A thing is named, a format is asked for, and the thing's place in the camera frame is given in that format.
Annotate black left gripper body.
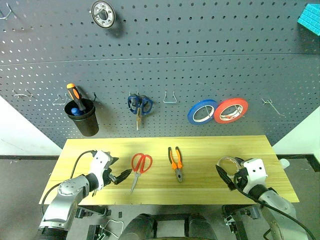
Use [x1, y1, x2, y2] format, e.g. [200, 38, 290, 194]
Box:
[103, 164, 121, 186]

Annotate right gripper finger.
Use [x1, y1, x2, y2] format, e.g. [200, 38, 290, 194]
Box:
[215, 164, 236, 191]
[233, 156, 247, 169]

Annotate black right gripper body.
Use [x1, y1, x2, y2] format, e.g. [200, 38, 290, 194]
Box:
[231, 168, 248, 192]

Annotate white tape roll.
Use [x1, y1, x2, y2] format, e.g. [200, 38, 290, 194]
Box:
[216, 155, 245, 176]

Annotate orange and black pliers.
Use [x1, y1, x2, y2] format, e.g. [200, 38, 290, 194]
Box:
[167, 146, 185, 183]

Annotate grey pegboard wall panel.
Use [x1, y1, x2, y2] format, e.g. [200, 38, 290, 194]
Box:
[0, 0, 320, 149]

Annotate black plastic cup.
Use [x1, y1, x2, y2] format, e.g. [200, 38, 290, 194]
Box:
[63, 98, 100, 137]

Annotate red tape roll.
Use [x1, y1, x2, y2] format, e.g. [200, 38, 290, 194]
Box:
[213, 97, 249, 125]

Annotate dark rounded shape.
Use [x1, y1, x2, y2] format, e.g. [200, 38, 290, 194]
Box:
[187, 214, 217, 240]
[122, 213, 157, 240]

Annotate blue tape roll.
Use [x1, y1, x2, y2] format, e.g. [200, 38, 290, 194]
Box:
[187, 99, 218, 125]

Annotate black cup hook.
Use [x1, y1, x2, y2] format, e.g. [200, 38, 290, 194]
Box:
[92, 92, 104, 106]

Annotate orange and black screwdriver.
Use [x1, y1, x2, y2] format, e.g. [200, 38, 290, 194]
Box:
[66, 83, 87, 112]

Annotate round silver metal disc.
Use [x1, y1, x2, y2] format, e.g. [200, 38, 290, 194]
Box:
[90, 0, 117, 29]

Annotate teal foam block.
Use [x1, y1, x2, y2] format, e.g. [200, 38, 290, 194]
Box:
[296, 3, 320, 36]

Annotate red handled scissors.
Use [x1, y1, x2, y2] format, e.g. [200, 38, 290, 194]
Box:
[130, 152, 153, 193]

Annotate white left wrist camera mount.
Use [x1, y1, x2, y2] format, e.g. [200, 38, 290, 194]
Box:
[89, 149, 112, 191]

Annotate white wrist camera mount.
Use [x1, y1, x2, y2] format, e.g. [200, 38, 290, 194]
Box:
[89, 149, 112, 191]
[241, 157, 268, 195]

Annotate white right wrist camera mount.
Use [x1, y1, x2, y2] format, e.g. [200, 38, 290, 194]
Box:
[241, 157, 268, 195]

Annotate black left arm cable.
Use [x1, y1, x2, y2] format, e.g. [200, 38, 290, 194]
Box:
[39, 149, 97, 216]

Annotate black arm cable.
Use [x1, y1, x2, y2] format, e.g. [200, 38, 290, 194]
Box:
[39, 149, 97, 216]
[233, 174, 317, 240]

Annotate thin white wire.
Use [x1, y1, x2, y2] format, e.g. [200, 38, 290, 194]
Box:
[102, 219, 125, 238]

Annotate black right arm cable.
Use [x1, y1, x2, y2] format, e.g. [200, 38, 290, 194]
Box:
[233, 174, 317, 240]

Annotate silver wire hook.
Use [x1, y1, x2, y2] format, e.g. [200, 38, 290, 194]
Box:
[261, 98, 286, 118]
[12, 89, 35, 99]
[228, 104, 245, 117]
[199, 104, 216, 118]
[51, 93, 69, 106]
[0, 5, 13, 20]

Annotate blue handled scissors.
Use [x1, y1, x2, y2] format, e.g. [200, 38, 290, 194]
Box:
[127, 92, 154, 131]

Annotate silver wire pliers holder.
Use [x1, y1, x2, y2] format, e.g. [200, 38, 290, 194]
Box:
[163, 90, 178, 104]

